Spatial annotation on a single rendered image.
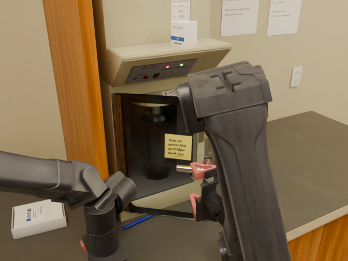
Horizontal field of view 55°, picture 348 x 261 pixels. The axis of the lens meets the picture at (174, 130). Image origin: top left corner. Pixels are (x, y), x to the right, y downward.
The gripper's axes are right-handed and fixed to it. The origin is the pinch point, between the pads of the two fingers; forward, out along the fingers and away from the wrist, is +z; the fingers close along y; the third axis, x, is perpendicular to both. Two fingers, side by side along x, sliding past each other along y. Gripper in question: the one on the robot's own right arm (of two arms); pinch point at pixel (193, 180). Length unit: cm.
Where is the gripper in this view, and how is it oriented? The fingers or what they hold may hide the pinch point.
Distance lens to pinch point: 87.6
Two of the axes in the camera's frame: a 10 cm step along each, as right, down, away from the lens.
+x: -8.8, 2.2, -4.3
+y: -0.1, -9.0, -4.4
